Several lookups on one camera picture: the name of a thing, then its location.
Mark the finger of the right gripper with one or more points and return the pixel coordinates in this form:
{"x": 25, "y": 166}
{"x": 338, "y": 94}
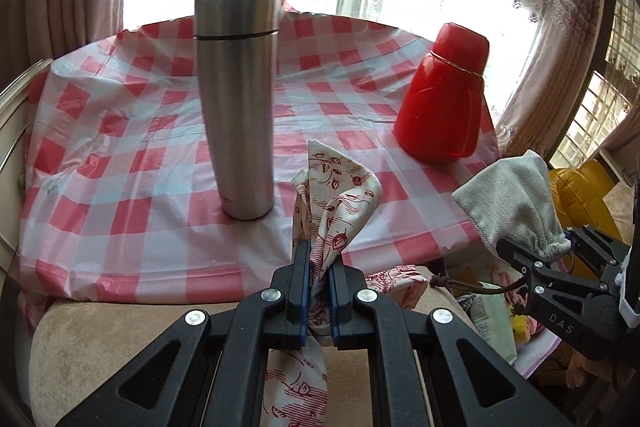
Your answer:
{"x": 595, "y": 249}
{"x": 547, "y": 286}

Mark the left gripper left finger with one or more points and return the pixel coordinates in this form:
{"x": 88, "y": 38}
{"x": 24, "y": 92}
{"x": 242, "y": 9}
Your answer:
{"x": 207, "y": 369}

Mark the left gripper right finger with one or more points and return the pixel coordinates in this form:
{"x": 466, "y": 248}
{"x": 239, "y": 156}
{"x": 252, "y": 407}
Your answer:
{"x": 429, "y": 369}

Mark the grey drawstring pouch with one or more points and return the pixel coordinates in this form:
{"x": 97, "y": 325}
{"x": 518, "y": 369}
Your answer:
{"x": 511, "y": 199}

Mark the red floral white cloth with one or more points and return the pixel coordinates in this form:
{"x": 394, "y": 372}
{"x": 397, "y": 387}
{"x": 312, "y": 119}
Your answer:
{"x": 335, "y": 198}

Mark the yellow leather sofa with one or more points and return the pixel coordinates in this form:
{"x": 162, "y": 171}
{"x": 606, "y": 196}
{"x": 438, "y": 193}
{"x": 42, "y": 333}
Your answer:
{"x": 578, "y": 197}

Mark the storage box with items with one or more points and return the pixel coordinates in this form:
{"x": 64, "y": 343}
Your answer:
{"x": 519, "y": 339}

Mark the beige upholstered stool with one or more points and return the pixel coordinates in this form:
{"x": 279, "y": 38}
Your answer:
{"x": 80, "y": 347}

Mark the red plastic jug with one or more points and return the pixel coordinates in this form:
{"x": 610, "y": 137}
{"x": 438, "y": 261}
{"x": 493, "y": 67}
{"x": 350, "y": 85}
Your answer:
{"x": 439, "y": 120}

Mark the beige patterned curtain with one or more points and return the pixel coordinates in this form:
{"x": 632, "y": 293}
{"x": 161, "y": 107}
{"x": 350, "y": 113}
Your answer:
{"x": 544, "y": 104}

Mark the red white checkered tablecloth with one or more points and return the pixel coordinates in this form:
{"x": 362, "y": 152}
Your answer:
{"x": 136, "y": 193}

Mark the cream ornate cabinet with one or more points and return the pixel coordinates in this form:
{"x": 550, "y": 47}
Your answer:
{"x": 14, "y": 124}

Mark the stainless steel thermos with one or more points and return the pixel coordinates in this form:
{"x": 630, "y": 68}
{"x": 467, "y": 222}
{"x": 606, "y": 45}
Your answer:
{"x": 236, "y": 50}

